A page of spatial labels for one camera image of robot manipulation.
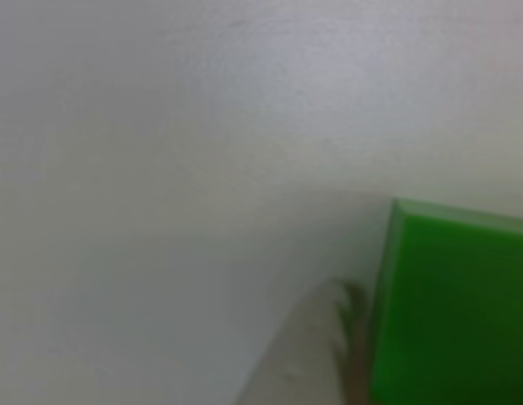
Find green cube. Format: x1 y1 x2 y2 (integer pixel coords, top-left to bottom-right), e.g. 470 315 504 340
368 197 523 405

